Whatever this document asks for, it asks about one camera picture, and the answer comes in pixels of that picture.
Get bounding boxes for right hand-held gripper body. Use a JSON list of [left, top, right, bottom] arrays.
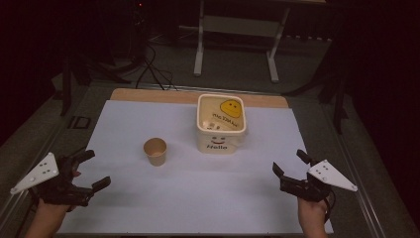
[[279, 159, 359, 203]]

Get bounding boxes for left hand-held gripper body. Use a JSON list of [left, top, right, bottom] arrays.
[[9, 152, 94, 208]]

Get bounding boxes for brown paper cup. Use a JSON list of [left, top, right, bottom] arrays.
[[143, 137, 168, 168]]

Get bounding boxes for cream plastic bin with smiley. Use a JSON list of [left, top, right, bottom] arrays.
[[196, 93, 248, 155]]

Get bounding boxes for person's left hand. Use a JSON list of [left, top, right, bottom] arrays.
[[35, 170, 82, 223]]

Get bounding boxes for person's right hand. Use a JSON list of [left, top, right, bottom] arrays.
[[297, 197, 330, 232]]

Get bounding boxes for black tripod stand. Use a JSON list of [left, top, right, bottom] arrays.
[[283, 36, 351, 135]]

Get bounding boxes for white table mat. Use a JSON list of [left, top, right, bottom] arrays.
[[57, 99, 335, 235]]

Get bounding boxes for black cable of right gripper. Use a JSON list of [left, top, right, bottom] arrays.
[[321, 195, 337, 224]]

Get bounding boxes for black cables on floor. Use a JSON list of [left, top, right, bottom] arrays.
[[134, 43, 179, 92]]

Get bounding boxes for white metal table frame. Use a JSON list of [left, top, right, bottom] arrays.
[[193, 0, 328, 83]]

